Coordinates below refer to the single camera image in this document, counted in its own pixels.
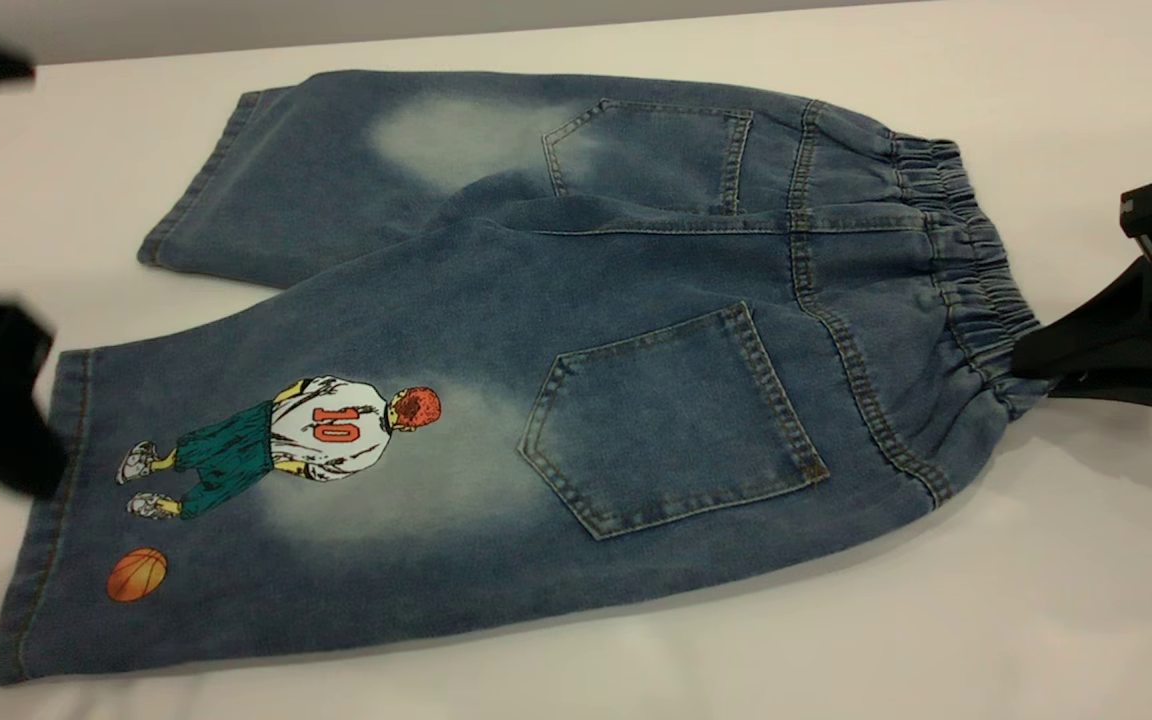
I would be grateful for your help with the blue denim shorts with print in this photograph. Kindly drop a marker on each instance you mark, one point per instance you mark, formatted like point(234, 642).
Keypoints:
point(536, 330)

